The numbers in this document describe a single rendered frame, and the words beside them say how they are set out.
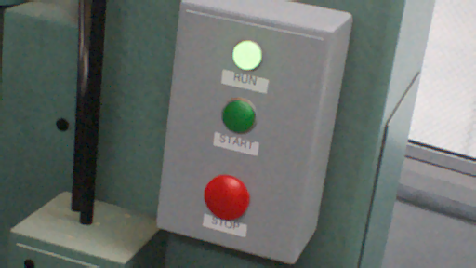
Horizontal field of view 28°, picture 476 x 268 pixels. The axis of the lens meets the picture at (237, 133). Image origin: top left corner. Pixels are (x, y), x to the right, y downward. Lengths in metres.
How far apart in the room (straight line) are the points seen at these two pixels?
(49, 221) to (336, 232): 0.20
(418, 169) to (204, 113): 1.55
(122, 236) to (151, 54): 0.13
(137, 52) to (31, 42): 0.12
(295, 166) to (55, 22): 0.25
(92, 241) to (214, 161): 0.11
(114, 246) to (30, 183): 0.16
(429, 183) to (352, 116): 1.48
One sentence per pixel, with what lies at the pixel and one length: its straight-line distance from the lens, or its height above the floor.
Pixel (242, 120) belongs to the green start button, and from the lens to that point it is 0.58.
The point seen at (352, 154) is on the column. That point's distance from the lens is 0.65.
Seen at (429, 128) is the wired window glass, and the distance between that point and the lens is 2.16.
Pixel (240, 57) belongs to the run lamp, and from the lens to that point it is 0.57.
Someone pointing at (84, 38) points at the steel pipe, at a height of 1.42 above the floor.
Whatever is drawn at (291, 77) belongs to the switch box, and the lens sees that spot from 0.57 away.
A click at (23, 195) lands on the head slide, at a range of 0.81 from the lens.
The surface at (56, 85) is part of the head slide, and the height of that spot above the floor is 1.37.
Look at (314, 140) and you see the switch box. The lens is 0.59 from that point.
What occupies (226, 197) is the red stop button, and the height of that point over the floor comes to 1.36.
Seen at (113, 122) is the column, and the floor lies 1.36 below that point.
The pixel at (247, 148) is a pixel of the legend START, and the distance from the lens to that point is 0.60.
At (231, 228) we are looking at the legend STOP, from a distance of 0.62.
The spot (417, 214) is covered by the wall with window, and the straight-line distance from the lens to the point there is 2.15.
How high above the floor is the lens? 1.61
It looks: 20 degrees down
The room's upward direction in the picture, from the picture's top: 8 degrees clockwise
